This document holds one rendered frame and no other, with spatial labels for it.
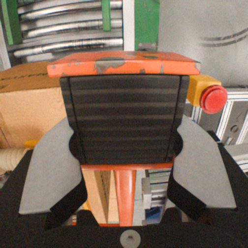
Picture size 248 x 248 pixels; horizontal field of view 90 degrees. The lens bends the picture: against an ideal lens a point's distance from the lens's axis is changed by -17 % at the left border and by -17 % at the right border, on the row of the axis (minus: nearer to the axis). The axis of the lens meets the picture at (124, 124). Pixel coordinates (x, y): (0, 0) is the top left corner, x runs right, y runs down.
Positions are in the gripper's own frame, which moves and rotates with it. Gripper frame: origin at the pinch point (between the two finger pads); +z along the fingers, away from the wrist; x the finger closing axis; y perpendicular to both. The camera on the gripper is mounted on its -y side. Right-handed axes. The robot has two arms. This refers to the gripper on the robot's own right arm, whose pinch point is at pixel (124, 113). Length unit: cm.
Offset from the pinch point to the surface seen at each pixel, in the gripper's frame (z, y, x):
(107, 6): 57, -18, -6
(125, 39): 62, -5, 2
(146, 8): 121, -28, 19
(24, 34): 66, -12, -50
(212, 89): 18.1, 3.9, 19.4
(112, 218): 67, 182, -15
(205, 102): 17.5, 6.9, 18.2
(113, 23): 67, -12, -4
